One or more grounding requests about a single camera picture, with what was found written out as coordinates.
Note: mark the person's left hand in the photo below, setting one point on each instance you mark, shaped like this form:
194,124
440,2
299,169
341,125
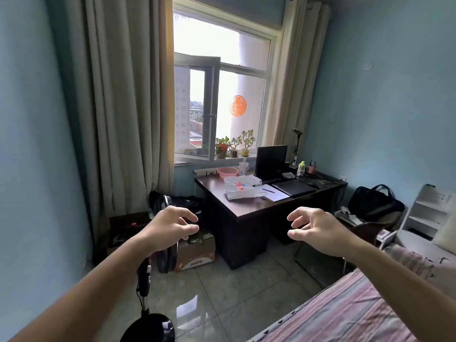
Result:
167,227

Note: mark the person's right hand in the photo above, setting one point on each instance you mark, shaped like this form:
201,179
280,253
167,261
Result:
324,231

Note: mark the person's left forearm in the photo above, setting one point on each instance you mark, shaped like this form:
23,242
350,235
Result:
92,292

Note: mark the black shoulder bag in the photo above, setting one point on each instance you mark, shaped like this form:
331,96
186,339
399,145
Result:
374,204

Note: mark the stack of papers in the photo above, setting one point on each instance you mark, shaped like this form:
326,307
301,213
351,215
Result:
351,217

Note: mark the brown cardboard box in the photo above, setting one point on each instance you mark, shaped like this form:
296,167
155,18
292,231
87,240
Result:
196,254

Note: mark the dark brown box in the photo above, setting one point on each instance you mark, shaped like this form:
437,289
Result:
124,227

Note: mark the closed dark laptop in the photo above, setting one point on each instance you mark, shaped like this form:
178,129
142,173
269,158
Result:
294,187

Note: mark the white notepad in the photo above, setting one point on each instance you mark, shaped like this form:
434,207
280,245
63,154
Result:
278,196

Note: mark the dark wooden table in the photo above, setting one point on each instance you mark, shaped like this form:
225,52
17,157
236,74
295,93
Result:
221,195

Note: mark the pink pen cup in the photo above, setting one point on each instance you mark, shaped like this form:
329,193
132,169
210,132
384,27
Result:
311,169

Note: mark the small green desk ornament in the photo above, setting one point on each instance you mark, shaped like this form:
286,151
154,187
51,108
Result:
301,169

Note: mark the grey soft case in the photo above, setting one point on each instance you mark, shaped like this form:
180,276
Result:
288,175

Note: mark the black pen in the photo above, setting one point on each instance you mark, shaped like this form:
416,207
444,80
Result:
268,190

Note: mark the striped pink bed sheet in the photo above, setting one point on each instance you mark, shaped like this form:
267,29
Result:
342,309

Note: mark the pink plastic basin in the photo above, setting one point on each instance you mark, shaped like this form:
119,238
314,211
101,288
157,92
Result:
228,172

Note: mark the white plastic bag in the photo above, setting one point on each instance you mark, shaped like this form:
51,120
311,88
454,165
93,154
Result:
242,188

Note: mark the black monitor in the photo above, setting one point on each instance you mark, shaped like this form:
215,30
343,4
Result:
270,162

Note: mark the black desk lamp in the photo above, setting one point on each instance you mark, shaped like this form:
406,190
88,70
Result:
296,146

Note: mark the clear plastic bottle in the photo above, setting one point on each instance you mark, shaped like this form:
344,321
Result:
243,169

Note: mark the black standing fan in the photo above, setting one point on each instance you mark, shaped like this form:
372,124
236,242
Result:
149,329

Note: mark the white shelf unit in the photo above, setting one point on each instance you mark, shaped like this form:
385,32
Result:
427,217

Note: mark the plant in small dark pot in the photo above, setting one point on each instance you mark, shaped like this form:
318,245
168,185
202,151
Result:
234,146

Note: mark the plant in yellow pot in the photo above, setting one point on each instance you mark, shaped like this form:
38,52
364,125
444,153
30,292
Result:
246,140

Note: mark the cream pillow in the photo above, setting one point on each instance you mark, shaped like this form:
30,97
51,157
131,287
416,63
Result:
447,235

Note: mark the wide beige curtain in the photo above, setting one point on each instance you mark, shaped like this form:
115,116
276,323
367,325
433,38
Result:
124,103

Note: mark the round orange window sticker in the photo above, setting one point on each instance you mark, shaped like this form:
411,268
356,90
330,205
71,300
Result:
237,106

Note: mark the narrow beige curtain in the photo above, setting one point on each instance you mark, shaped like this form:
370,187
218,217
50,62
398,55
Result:
299,85

